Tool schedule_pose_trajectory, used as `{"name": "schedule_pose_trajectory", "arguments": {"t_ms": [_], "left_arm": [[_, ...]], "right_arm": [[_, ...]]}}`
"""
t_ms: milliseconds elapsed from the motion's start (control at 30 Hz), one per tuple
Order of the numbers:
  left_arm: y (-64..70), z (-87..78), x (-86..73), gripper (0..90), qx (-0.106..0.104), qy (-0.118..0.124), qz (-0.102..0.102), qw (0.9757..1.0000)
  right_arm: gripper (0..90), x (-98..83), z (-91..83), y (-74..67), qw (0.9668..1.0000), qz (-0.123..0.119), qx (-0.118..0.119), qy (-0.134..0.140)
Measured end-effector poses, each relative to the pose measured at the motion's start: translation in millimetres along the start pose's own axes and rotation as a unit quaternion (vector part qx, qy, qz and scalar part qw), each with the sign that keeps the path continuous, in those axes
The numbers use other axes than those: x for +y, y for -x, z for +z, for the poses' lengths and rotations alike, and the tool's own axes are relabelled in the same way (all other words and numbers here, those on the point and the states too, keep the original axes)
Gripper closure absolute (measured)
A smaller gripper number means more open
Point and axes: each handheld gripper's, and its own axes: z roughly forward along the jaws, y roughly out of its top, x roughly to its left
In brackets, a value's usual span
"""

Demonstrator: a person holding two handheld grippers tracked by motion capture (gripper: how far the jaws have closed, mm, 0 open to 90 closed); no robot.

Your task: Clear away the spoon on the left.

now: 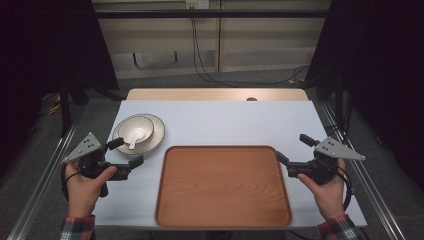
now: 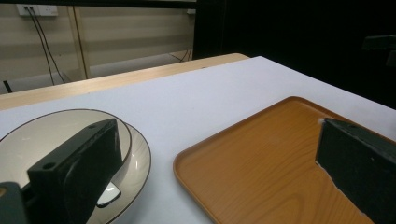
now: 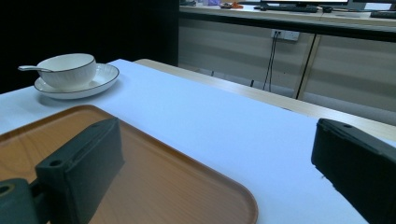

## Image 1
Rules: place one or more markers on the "aluminium frame rail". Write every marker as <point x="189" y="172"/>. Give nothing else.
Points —
<point x="46" y="173"/>
<point x="366" y="181"/>

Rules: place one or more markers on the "dark curtain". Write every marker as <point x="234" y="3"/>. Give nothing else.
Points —
<point x="380" y="66"/>
<point x="43" y="46"/>

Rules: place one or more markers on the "black horizontal bar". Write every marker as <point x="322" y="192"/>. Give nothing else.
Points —
<point x="213" y="14"/>

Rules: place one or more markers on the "beige ceramic plate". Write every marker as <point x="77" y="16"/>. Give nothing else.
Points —
<point x="158" y="133"/>

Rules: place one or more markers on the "white wall outlet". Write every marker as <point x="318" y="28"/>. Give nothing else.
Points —
<point x="197" y="3"/>

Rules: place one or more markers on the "white ceramic bowl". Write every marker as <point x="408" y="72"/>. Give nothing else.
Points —
<point x="128" y="125"/>

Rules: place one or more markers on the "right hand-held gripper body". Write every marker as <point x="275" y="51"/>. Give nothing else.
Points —
<point x="336" y="149"/>

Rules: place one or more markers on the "person's right hand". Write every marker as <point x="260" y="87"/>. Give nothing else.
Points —
<point x="330" y="198"/>

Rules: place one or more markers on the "person's left hand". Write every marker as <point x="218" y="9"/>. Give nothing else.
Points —
<point x="81" y="193"/>

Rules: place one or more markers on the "white table cover sheet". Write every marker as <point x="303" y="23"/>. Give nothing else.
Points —
<point x="216" y="123"/>

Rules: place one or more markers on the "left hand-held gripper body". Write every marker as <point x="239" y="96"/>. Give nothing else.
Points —
<point x="85" y="146"/>

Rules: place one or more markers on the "black metal stand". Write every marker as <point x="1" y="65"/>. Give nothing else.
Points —
<point x="65" y="106"/>
<point x="339" y="100"/>

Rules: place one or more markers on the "white ceramic spoon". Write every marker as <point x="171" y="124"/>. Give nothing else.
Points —
<point x="137" y="134"/>

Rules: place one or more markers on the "brown wooden tray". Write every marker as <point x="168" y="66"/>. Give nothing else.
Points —
<point x="223" y="186"/>

